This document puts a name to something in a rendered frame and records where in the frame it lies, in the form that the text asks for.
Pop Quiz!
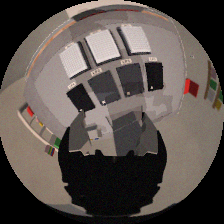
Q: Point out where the grey operator panel with coloured keys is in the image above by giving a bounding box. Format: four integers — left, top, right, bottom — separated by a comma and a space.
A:
85, 125, 103, 140

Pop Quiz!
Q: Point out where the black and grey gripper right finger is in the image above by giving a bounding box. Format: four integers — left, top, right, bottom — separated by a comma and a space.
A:
136, 112, 167, 184

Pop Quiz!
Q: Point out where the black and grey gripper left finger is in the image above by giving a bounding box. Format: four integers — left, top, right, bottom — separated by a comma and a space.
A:
58, 109, 92, 183

